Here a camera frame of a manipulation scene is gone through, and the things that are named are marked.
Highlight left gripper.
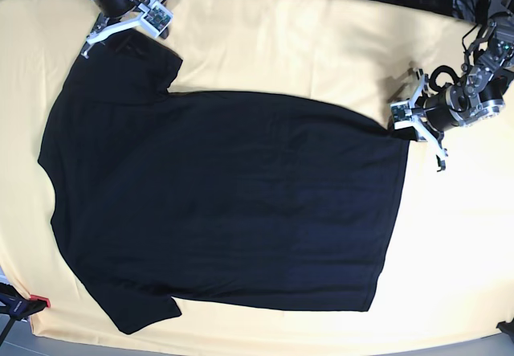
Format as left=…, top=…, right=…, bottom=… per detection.
left=408, top=68, right=474, bottom=171

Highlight black T-shirt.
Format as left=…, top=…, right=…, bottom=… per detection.
left=38, top=31, right=409, bottom=334

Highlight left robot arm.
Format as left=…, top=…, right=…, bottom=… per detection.
left=405, top=0, right=513, bottom=172

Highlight blue red table clamp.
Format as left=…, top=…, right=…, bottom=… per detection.
left=1, top=283, right=50, bottom=321

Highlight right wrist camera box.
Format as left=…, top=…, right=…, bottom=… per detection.
left=141, top=5, right=173, bottom=39

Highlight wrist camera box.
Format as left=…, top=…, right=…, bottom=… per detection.
left=390, top=100, right=413, bottom=128
left=141, top=5, right=173, bottom=39

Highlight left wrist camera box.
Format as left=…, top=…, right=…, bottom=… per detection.
left=390, top=100, right=413, bottom=128

